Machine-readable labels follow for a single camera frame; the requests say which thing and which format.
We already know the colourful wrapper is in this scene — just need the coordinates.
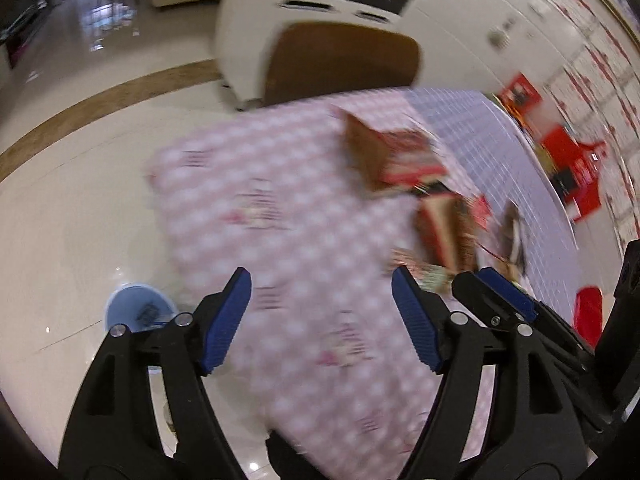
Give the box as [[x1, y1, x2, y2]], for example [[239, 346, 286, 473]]
[[387, 248, 452, 294]]

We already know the brown cardboard box red print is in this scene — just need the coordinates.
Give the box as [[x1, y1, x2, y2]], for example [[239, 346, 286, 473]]
[[342, 109, 449, 197]]

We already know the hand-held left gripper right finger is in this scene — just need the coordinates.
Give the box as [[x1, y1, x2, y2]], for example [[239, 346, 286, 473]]
[[391, 266, 587, 480]]

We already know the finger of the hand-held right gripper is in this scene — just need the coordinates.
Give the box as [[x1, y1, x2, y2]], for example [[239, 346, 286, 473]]
[[477, 266, 622, 431], [451, 271, 522, 334]]

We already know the pink checked tablecloth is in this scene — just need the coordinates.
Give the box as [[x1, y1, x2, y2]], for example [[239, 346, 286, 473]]
[[145, 91, 503, 467]]

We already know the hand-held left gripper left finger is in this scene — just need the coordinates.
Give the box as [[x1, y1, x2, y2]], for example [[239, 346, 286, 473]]
[[59, 266, 252, 480]]

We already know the brown paper scrap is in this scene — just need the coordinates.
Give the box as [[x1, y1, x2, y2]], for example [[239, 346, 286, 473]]
[[501, 201, 527, 272]]

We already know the red plastic stool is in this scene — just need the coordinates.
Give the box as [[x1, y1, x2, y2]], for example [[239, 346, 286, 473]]
[[573, 285, 604, 349]]

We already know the brown wooden chair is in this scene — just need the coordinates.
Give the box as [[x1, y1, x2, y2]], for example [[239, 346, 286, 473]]
[[262, 22, 421, 109]]

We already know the red gift box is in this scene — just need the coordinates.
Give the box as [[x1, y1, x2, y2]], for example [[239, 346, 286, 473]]
[[497, 73, 542, 117]]

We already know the purple grid tablecloth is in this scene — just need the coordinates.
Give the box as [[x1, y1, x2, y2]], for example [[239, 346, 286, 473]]
[[404, 87, 579, 307]]

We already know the blue plastic bin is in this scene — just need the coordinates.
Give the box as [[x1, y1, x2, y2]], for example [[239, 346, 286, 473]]
[[104, 283, 179, 342]]

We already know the black cabinet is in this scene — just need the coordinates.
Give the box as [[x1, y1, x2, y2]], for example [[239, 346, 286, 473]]
[[0, 0, 52, 70]]

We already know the red paper bag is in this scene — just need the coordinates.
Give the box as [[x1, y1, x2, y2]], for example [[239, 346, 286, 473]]
[[539, 126, 609, 222]]

